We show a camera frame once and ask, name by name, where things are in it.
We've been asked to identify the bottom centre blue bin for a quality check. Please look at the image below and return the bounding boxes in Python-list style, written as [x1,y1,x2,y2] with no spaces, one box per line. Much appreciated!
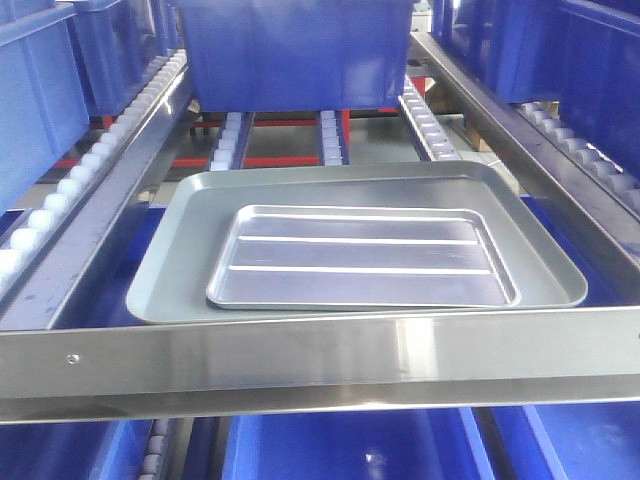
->
[222,408,495,479]

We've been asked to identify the grey plastic tray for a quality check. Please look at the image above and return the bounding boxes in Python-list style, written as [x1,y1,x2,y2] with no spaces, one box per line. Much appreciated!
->
[126,161,588,324]

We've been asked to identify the left blue bin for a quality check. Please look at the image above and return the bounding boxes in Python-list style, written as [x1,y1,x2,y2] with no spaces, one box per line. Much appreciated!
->
[1,1,178,210]

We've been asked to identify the shelf divider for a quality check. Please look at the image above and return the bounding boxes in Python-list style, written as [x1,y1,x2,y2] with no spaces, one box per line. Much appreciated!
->
[1,51,195,331]
[412,33,639,305]

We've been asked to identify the right blue bin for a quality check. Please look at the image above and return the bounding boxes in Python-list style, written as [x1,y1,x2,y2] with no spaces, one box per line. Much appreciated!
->
[432,1,639,170]

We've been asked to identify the silver metal tray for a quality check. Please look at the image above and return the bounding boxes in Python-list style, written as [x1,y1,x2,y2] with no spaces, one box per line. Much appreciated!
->
[206,204,521,310]

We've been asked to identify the blue bin on rollers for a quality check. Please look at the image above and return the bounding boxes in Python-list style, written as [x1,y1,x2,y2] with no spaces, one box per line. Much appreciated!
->
[173,0,413,112]

